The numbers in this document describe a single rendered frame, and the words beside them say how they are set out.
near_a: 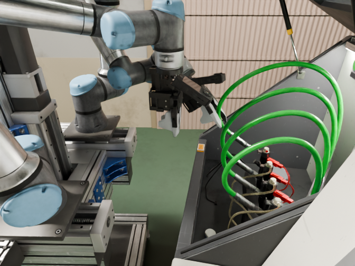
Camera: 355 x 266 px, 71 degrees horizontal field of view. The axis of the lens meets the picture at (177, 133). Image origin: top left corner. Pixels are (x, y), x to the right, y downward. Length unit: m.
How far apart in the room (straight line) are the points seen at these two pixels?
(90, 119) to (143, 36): 0.66
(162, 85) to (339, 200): 0.46
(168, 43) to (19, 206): 0.47
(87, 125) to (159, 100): 0.56
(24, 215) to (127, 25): 0.45
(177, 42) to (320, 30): 2.64
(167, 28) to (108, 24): 0.13
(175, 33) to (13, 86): 0.56
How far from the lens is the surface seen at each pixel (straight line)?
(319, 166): 0.66
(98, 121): 1.18
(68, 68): 3.23
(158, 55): 0.63
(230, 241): 0.67
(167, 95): 0.66
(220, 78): 0.80
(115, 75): 0.82
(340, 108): 0.88
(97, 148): 1.23
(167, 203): 2.21
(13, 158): 0.59
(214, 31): 2.84
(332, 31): 3.23
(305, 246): 0.57
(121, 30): 0.55
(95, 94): 1.14
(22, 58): 0.91
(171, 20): 0.61
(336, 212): 0.51
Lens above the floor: 1.61
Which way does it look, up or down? 31 degrees down
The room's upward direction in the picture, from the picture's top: straight up
